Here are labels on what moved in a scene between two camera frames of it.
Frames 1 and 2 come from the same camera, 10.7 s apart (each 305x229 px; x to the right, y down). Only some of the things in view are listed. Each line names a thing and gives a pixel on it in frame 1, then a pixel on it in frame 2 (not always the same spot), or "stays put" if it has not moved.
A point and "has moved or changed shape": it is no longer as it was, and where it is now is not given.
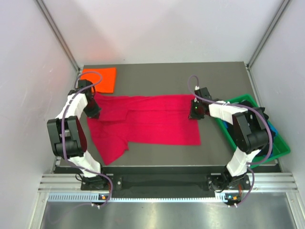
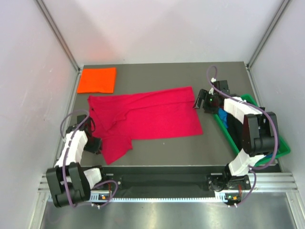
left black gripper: [96, 113] → [97, 146]
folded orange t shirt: [103, 79] stays put
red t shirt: [162, 119] has moved or changed shape
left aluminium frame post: [76, 65] stays put
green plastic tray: [281, 148] stays put
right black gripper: [192, 115] → [203, 95]
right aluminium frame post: [283, 6] stays put
